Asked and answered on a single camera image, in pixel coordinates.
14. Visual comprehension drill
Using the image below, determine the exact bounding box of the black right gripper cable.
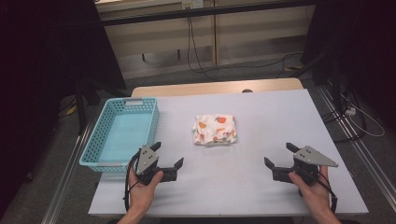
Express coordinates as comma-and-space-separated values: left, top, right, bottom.
317, 170, 339, 215

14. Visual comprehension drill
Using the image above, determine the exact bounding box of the white table cover board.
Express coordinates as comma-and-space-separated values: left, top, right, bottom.
88, 89, 370, 218

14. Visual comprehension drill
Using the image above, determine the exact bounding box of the black cable bundle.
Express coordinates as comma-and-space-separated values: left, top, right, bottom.
321, 88, 369, 144

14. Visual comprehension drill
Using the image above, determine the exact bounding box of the folded fruit print cloth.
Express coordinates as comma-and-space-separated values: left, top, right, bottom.
191, 113, 238, 147

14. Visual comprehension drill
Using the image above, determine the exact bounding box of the white cable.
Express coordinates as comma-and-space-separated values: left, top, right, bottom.
339, 92, 387, 138

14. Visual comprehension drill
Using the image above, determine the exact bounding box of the black hanging cable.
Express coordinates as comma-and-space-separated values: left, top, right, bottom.
186, 15, 219, 80

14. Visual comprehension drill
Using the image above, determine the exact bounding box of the metal floor rail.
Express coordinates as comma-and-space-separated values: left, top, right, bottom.
41, 122, 95, 224
315, 84, 396, 213

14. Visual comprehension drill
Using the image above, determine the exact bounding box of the dark cabinet handle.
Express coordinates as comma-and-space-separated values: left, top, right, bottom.
141, 49, 182, 64

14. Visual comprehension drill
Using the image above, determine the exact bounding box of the black floor cable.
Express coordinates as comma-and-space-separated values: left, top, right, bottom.
214, 51, 304, 79

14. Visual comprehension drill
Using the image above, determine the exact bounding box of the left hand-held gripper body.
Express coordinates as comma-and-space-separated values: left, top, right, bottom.
135, 145, 178, 187

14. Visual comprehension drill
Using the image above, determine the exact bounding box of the light wooden table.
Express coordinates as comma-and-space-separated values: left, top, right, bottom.
131, 77, 304, 98

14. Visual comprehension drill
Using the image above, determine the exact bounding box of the person's left hand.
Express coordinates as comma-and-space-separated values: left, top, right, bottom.
127, 167, 164, 217

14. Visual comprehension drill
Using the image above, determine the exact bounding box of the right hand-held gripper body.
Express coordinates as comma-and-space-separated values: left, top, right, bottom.
272, 145, 340, 188

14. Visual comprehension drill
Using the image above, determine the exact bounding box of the light blue plastic basket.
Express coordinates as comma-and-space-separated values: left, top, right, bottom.
78, 97, 161, 174

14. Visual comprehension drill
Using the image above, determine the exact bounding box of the black curtain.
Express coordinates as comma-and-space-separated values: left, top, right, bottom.
0, 0, 127, 216
300, 0, 396, 129

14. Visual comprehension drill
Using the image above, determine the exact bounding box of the black tripod stand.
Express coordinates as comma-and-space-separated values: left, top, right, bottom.
73, 76, 132, 136

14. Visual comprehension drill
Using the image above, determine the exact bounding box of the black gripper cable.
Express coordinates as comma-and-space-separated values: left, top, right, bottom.
123, 150, 142, 213
317, 170, 339, 215

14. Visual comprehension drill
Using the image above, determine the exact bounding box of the person's right hand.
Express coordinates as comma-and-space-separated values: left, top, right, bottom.
288, 165, 334, 217

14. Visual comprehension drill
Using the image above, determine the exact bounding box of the white wall socket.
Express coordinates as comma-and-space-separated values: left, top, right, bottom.
181, 0, 205, 10

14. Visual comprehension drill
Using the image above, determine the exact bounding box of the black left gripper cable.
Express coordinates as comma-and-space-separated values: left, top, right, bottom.
123, 150, 142, 213

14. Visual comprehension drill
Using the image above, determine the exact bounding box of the beige cabinet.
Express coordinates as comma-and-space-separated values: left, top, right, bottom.
93, 0, 316, 80

